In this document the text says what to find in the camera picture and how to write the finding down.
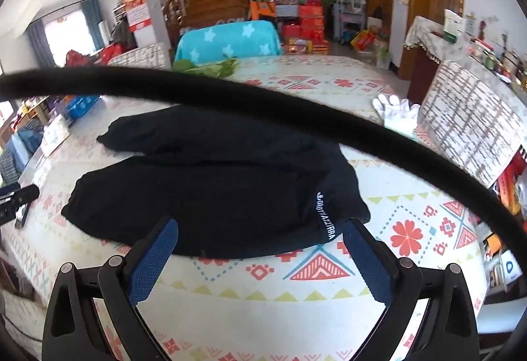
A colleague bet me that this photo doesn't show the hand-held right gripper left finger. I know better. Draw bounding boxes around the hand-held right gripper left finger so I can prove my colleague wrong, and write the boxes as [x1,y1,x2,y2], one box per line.
[41,216,180,361]

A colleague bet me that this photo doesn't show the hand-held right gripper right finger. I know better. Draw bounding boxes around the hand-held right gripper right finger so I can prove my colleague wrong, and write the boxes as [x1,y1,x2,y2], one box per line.
[342,218,480,361]

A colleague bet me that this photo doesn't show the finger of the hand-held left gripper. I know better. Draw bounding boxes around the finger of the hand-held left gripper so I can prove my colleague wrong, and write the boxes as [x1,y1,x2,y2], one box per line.
[0,182,41,228]

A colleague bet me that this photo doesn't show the black pants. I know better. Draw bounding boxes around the black pants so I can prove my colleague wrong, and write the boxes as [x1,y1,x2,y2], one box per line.
[61,104,371,259]

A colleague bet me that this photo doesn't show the black phone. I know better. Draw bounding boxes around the black phone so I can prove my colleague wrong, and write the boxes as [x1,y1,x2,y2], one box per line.
[14,202,33,229]

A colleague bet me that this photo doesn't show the white tissue box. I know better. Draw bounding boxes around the white tissue box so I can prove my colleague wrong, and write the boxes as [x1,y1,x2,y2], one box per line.
[40,114,77,157]

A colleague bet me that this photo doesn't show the patterned tablecloth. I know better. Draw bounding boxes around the patterned tablecloth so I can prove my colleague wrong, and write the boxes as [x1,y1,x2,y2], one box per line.
[0,54,488,361]

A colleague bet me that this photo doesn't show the blue box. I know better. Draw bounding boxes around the blue box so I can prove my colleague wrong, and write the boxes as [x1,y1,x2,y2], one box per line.
[62,95,101,119]

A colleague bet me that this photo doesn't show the white glove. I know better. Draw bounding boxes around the white glove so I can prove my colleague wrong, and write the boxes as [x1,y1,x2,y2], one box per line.
[373,93,421,140]

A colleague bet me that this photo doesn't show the red bag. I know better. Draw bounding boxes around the red bag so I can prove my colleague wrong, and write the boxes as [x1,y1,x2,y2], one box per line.
[65,50,90,67]

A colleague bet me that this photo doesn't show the chair with grey patterned cover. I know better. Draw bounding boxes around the chair with grey patterned cover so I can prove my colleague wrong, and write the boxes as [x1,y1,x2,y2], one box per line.
[416,60,527,189]
[108,43,173,70]

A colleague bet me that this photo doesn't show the blue curtain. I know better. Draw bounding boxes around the blue curtain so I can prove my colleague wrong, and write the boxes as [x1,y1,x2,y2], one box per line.
[80,0,105,53]

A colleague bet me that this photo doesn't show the green leafy vegetables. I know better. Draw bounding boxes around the green leafy vegetables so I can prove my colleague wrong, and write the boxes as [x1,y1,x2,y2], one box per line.
[172,58,240,79]

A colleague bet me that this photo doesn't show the sideboard with lace cloth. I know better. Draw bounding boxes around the sideboard with lace cloth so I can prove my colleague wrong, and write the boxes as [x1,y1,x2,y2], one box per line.
[401,15,527,98]

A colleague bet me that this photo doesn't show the chair with teal star towel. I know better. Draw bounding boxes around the chair with teal star towel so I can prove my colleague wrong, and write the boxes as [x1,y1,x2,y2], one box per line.
[174,19,285,62]

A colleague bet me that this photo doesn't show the stack of red gift boxes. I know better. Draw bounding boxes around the stack of red gift boxes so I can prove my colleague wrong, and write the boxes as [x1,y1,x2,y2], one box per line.
[274,3,330,55]

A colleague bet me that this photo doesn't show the white trolley rack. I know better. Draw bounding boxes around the white trolley rack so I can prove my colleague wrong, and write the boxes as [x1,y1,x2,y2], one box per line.
[333,0,367,43]

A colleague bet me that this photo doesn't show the black cable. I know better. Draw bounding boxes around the black cable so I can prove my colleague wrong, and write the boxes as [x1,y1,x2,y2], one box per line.
[0,65,527,228]

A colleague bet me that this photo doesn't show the red wall calendar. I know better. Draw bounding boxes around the red wall calendar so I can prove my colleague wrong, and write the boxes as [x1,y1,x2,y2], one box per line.
[124,0,150,33]

